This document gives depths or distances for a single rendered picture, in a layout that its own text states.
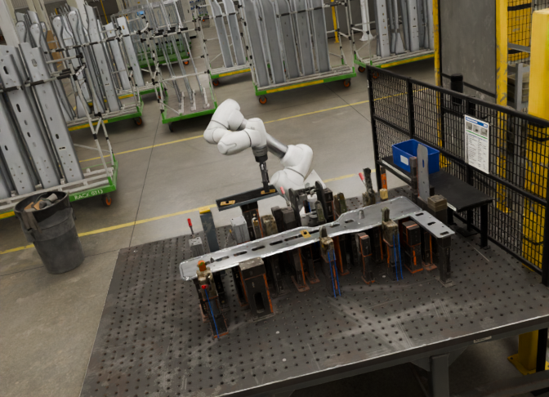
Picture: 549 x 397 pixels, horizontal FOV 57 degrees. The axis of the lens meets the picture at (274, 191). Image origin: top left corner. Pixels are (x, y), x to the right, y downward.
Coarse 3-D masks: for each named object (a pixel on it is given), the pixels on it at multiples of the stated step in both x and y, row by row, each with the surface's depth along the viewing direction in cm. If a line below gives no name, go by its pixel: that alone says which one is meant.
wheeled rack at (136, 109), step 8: (104, 32) 956; (56, 40) 945; (104, 40) 906; (112, 40) 908; (56, 48) 935; (64, 48) 898; (120, 48) 887; (128, 56) 981; (112, 72) 984; (128, 72) 905; (80, 80) 977; (88, 88) 988; (136, 88) 1002; (128, 104) 1016; (136, 104) 928; (112, 112) 956; (120, 112) 957; (128, 112) 939; (136, 112) 938; (96, 120) 930; (104, 120) 926; (112, 120) 929; (136, 120) 946; (72, 128) 919; (80, 128) 923
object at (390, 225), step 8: (384, 224) 265; (392, 224) 262; (384, 232) 268; (392, 232) 262; (384, 240) 271; (392, 240) 264; (392, 248) 268; (392, 256) 270; (392, 264) 271; (400, 264) 270; (392, 272) 272; (400, 272) 274; (392, 280) 274
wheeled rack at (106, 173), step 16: (48, 80) 575; (80, 96) 562; (96, 128) 609; (96, 144) 586; (112, 160) 666; (64, 176) 649; (96, 176) 633; (112, 176) 635; (32, 192) 622; (80, 192) 604; (96, 192) 604; (0, 208) 595
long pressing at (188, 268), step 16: (368, 208) 291; (400, 208) 285; (416, 208) 282; (352, 224) 278; (368, 224) 275; (256, 240) 279; (272, 240) 277; (304, 240) 271; (208, 256) 273; (224, 256) 270; (240, 256) 267; (256, 256) 265; (192, 272) 261
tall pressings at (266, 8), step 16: (304, 0) 912; (320, 0) 917; (256, 16) 892; (272, 16) 898; (288, 16) 922; (304, 16) 925; (320, 16) 929; (256, 32) 906; (272, 32) 908; (288, 32) 933; (304, 32) 935; (320, 32) 939; (256, 48) 916; (272, 48) 919; (288, 48) 943; (304, 48) 946; (320, 48) 949; (256, 64) 925; (272, 64) 925; (288, 64) 953; (304, 64) 955; (320, 64) 959
